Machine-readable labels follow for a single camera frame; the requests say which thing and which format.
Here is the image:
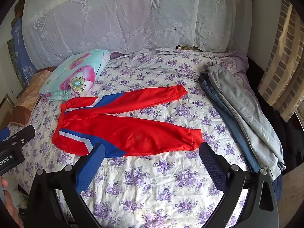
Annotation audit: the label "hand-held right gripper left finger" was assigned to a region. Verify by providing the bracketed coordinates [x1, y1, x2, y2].
[25, 142, 106, 228]

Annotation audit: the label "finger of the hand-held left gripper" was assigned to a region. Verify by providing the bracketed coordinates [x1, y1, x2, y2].
[0, 127, 10, 141]
[0, 125, 36, 146]

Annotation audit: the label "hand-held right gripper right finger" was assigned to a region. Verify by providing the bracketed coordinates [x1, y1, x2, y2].
[199, 142, 279, 228]

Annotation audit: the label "red pants with blue stripes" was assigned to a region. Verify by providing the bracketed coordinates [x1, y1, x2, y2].
[52, 85, 204, 158]

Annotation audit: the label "person's left hand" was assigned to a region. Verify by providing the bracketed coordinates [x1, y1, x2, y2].
[0, 178, 24, 228]

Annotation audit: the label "brown pillow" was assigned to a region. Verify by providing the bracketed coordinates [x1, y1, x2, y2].
[11, 67, 57, 126]

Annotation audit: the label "blue jeans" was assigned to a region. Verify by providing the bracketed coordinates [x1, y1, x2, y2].
[198, 72, 262, 174]

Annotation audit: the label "purple floral bedspread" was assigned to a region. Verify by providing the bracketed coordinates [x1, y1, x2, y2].
[9, 48, 283, 228]

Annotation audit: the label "grey sweatpants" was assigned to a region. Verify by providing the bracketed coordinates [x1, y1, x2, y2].
[205, 63, 286, 183]

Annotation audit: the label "folded teal floral quilt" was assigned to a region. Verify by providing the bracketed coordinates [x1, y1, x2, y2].
[39, 49, 112, 102]

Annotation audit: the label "light purple pillow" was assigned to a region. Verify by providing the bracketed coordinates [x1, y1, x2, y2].
[207, 51, 257, 95]

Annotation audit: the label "brick patterned curtain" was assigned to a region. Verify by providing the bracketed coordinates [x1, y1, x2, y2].
[258, 0, 304, 124]

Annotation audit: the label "white lace cover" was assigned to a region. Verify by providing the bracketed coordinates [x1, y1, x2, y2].
[21, 0, 256, 71]

